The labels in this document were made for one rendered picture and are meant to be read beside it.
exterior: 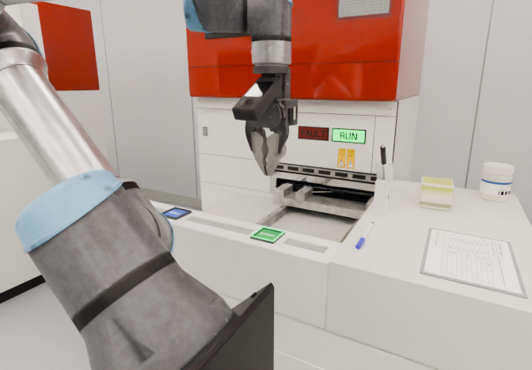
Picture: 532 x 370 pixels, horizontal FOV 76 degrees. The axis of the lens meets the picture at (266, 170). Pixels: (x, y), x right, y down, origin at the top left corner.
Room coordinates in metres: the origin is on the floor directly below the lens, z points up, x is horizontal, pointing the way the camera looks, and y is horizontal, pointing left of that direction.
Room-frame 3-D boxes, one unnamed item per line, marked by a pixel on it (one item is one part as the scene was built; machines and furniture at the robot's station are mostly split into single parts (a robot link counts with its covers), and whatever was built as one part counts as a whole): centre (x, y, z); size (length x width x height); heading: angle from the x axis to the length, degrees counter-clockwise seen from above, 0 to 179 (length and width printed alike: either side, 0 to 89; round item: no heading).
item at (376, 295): (0.75, -0.42, 0.89); 0.62 x 0.35 x 0.14; 151
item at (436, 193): (0.85, -0.44, 1.00); 0.07 x 0.07 x 0.07; 65
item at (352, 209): (1.13, -0.21, 0.87); 0.36 x 0.08 x 0.03; 61
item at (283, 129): (0.66, -0.02, 1.19); 0.05 x 0.02 x 0.09; 61
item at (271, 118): (0.69, -0.01, 1.25); 0.09 x 0.08 x 0.12; 151
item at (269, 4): (0.68, -0.01, 1.41); 0.09 x 0.08 x 0.11; 95
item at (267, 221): (1.02, 0.01, 0.84); 0.50 x 0.02 x 0.03; 151
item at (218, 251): (0.73, 0.11, 0.89); 0.55 x 0.09 x 0.14; 61
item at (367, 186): (1.21, -0.21, 0.89); 0.44 x 0.02 x 0.10; 61
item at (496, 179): (0.91, -0.63, 1.01); 0.07 x 0.07 x 0.10
